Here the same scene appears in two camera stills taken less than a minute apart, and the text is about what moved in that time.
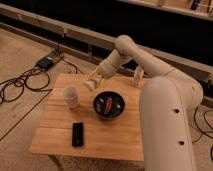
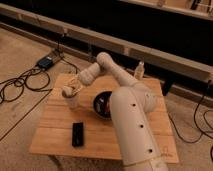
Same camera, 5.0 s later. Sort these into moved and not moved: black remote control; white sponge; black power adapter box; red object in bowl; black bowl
Moved: white sponge
Not moved: black remote control; black power adapter box; black bowl; red object in bowl
